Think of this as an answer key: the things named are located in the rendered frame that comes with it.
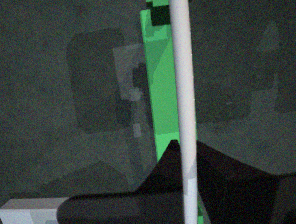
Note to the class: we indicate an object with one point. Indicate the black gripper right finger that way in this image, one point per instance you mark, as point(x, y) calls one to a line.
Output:
point(237, 193)

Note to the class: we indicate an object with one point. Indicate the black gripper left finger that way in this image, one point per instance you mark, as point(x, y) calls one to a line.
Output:
point(158, 200)

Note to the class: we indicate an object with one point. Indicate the white pin with red cap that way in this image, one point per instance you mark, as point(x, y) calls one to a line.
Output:
point(181, 40)

